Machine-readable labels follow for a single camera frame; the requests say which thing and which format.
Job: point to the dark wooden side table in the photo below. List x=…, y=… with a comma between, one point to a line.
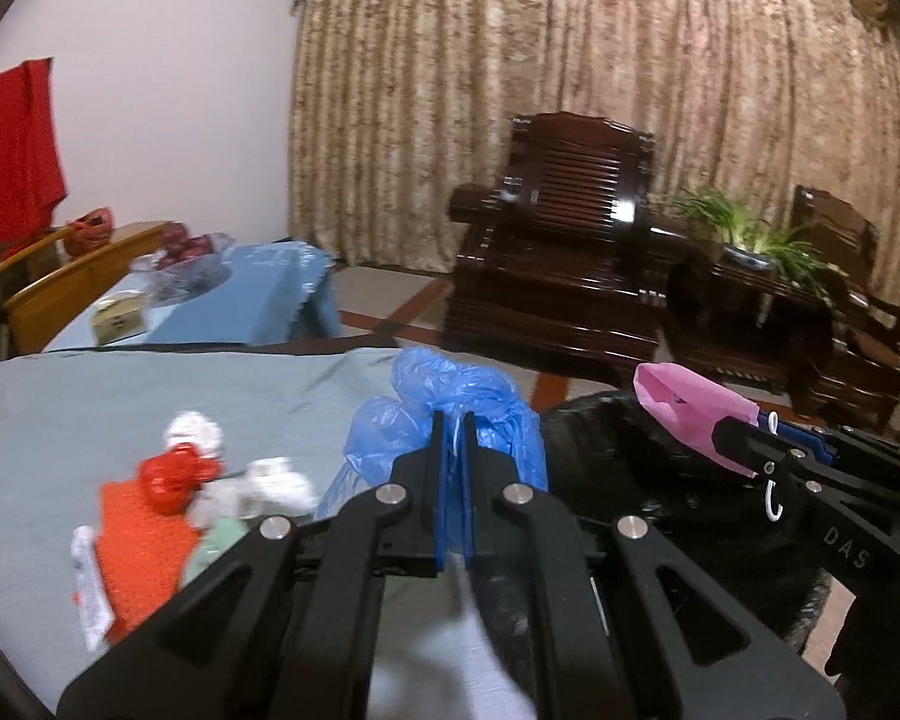
x=742, y=322

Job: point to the red plastic bag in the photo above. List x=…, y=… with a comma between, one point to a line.
x=171, y=478

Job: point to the white plastic wrapper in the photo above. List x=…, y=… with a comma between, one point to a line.
x=90, y=592

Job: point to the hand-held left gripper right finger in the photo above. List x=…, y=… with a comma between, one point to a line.
x=471, y=510

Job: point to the small red bag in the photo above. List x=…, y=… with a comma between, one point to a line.
x=88, y=232

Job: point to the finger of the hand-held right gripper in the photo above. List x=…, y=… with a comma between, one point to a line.
x=742, y=446
x=806, y=439

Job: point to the crumpled white tissue wad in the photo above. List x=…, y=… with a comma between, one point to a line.
x=193, y=431

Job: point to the low table with blue cloth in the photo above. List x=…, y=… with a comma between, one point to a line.
x=255, y=292

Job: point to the dark wooden armchair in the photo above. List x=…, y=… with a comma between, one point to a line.
x=562, y=255
x=847, y=300

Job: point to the beige patterned curtain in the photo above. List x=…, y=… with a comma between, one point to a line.
x=570, y=37

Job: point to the grey-blue tablecloth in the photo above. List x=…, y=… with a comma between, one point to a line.
x=82, y=412

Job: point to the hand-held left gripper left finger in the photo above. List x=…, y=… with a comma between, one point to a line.
x=441, y=510

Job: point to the red cloth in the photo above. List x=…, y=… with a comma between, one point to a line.
x=7, y=150

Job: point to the tissue box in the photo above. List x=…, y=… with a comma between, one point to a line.
x=120, y=319

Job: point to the orange foam net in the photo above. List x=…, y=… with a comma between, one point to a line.
x=139, y=562

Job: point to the white tissue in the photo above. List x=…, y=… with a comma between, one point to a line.
x=270, y=486

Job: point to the potted green plant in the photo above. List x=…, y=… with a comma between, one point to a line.
x=727, y=217

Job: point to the blue plastic bag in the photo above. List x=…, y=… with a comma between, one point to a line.
x=450, y=390

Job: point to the light wooden chair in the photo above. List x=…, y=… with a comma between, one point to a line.
x=67, y=285
x=7, y=259

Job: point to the bin with black liner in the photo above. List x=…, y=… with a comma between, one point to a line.
x=645, y=480

